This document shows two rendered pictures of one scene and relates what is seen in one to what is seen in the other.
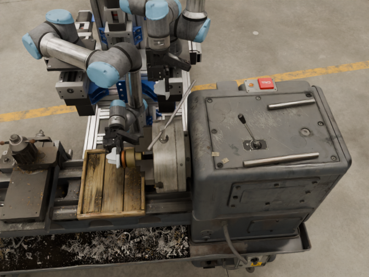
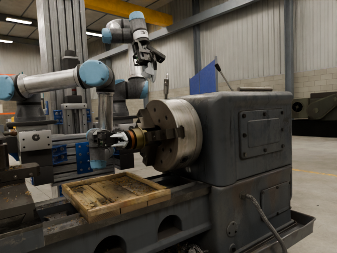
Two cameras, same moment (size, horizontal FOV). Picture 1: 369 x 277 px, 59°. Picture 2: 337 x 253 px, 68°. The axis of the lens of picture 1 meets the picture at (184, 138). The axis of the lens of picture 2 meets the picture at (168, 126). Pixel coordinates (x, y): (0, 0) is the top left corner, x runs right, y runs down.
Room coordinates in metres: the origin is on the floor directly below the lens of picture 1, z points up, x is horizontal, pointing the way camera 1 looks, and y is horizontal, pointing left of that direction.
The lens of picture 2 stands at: (-0.18, 0.63, 1.19)
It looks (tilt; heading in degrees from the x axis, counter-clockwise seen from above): 4 degrees down; 329
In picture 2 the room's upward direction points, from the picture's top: 3 degrees counter-clockwise
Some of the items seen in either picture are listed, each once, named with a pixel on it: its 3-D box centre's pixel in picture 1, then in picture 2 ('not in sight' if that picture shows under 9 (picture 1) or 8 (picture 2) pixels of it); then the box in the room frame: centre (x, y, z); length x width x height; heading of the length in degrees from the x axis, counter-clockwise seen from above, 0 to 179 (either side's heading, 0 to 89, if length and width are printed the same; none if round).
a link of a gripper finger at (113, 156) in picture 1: (113, 156); (118, 136); (0.76, 0.31, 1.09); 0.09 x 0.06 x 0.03; 4
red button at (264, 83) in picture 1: (265, 83); not in sight; (1.03, -0.35, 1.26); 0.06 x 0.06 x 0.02; 4
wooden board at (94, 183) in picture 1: (113, 181); (113, 191); (0.75, 0.34, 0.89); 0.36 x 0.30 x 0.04; 4
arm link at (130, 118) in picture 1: (123, 122); (99, 156); (1.03, 0.31, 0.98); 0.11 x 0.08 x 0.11; 147
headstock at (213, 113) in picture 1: (256, 149); (225, 130); (0.82, -0.32, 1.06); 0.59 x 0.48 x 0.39; 94
